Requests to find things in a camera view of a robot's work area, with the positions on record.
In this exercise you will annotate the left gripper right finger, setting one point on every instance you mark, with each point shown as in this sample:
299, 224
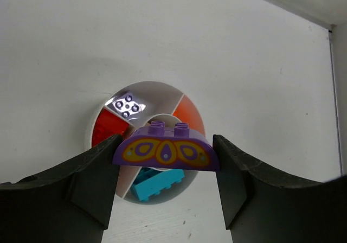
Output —
261, 203

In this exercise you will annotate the purple lego butterfly piece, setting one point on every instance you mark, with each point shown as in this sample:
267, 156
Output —
158, 146

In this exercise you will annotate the teal lego brick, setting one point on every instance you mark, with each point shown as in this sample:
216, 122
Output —
150, 182

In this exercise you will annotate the orange round lego piece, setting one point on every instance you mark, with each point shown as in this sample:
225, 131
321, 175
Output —
187, 112

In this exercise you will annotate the red lego brick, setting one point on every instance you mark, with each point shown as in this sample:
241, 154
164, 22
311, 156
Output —
106, 125

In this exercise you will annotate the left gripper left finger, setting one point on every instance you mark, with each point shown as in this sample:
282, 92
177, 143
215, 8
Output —
70, 202

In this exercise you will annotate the white round divided container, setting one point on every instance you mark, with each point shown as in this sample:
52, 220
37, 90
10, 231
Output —
155, 120

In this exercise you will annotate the small lilac lego brick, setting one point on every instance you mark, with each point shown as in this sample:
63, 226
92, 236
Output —
125, 104

